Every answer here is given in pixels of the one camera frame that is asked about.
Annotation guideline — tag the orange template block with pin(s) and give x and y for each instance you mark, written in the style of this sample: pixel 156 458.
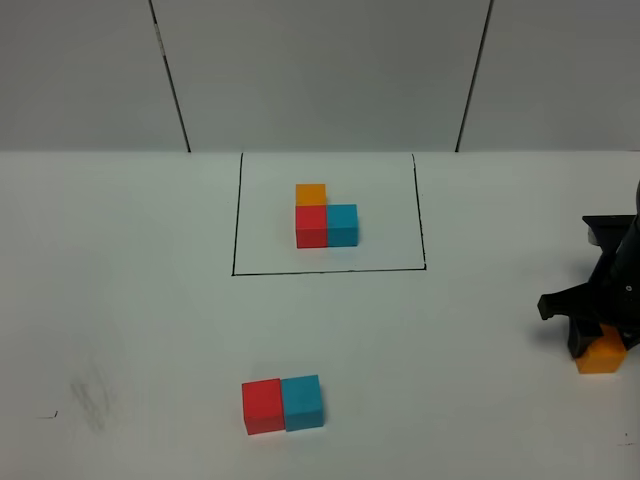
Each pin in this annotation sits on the orange template block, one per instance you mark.
pixel 310 195

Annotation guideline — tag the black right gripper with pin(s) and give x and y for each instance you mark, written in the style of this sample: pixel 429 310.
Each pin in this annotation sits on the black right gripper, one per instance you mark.
pixel 611 294

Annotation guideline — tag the red template block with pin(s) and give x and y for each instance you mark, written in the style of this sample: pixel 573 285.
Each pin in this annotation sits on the red template block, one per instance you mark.
pixel 311 227

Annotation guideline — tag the blue template block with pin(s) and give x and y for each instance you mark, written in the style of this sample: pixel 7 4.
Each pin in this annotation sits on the blue template block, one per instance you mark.
pixel 342 225

